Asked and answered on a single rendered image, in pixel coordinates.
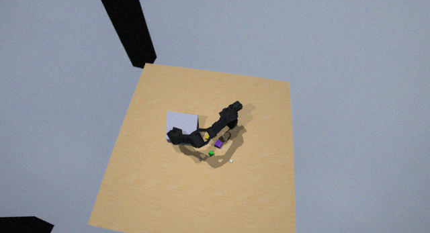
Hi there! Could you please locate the purple block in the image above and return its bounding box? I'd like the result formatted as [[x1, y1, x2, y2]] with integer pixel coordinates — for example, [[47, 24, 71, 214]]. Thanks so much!
[[214, 140, 222, 149]]

